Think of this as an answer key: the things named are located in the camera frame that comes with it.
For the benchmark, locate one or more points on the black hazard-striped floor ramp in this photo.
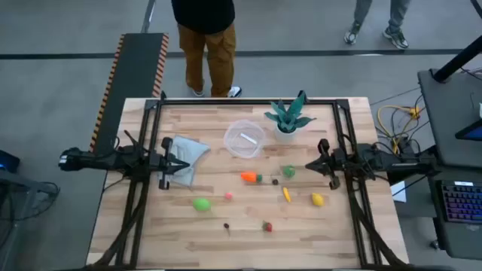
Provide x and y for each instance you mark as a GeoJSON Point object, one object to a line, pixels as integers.
{"type": "Point", "coordinates": [135, 75]}

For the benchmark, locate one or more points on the grey folded cloth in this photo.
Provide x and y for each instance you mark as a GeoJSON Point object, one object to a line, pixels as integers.
{"type": "Point", "coordinates": [192, 152]}

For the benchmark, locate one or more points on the light green toy fruit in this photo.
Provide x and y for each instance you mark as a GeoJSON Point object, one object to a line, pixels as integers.
{"type": "Point", "coordinates": [201, 204]}

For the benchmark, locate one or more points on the yellow toy lemon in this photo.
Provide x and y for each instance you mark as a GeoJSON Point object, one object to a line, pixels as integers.
{"type": "Point", "coordinates": [318, 199]}

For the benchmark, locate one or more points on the black device with blue light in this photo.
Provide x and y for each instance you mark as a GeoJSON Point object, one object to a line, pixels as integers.
{"type": "Point", "coordinates": [8, 162]}

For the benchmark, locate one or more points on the small pink toy ball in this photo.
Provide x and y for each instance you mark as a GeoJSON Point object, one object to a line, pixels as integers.
{"type": "Point", "coordinates": [228, 195]}

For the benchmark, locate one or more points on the backlit computer keyboard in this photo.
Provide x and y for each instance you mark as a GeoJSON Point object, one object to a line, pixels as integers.
{"type": "Point", "coordinates": [463, 201]}

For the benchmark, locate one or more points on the yellow toy banana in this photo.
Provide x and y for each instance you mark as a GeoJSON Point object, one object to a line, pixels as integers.
{"type": "Point", "coordinates": [287, 194]}

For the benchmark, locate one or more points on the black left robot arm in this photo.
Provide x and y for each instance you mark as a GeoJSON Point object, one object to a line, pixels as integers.
{"type": "Point", "coordinates": [101, 160]}

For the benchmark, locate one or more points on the green toy pepper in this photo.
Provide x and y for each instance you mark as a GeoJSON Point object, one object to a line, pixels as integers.
{"type": "Point", "coordinates": [288, 171]}

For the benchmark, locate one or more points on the black aluminium rig frame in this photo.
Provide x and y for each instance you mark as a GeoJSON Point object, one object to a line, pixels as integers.
{"type": "Point", "coordinates": [244, 101]}

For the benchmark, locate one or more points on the green plant in white pot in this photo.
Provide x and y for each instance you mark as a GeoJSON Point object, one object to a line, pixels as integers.
{"type": "Point", "coordinates": [288, 120]}

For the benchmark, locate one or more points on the dark toy cherry with stem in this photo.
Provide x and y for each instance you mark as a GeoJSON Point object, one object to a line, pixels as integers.
{"type": "Point", "coordinates": [226, 226]}

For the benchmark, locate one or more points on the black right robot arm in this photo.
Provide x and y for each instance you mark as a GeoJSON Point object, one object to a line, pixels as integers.
{"type": "Point", "coordinates": [388, 160]}

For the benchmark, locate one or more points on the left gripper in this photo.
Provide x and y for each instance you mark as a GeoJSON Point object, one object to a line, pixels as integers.
{"type": "Point", "coordinates": [165, 165]}

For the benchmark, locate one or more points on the person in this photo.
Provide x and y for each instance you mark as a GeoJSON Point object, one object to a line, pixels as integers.
{"type": "Point", "coordinates": [393, 22]}
{"type": "Point", "coordinates": [207, 45]}

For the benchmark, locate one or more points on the black desk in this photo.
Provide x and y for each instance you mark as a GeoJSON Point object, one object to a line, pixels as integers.
{"type": "Point", "coordinates": [448, 113]}

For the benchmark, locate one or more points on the red toy strawberry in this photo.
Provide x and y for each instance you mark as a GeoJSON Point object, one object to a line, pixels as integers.
{"type": "Point", "coordinates": [267, 226]}

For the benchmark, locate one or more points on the orange toy carrot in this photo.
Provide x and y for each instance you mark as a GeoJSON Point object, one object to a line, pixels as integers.
{"type": "Point", "coordinates": [249, 177]}

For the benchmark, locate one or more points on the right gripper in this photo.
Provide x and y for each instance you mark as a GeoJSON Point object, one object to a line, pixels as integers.
{"type": "Point", "coordinates": [337, 163]}

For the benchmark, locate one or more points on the grey metal pole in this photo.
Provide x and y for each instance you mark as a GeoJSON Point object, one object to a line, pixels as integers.
{"type": "Point", "coordinates": [148, 17]}

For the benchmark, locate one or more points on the clear plastic tupperware container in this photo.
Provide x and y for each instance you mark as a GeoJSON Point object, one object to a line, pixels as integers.
{"type": "Point", "coordinates": [244, 139]}

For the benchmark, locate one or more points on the white paper sheet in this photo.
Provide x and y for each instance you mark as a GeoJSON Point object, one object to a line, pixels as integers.
{"type": "Point", "coordinates": [399, 192]}

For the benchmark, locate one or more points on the black monitor pole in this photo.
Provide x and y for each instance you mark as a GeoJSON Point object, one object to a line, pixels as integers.
{"type": "Point", "coordinates": [457, 60]}

